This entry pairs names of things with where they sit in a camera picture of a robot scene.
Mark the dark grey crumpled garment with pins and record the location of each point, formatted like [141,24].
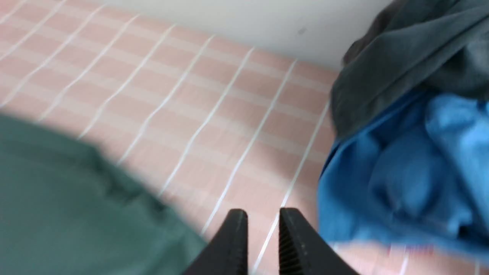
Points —
[436,44]

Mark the blue crumpled garment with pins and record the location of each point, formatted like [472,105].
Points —
[416,175]

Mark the green long-sleeved shirt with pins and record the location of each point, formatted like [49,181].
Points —
[67,210]

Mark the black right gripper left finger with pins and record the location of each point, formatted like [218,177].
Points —
[227,251]

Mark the pink checkered tablecloth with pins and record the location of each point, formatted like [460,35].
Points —
[205,124]

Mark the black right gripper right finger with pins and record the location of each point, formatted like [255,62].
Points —
[302,251]

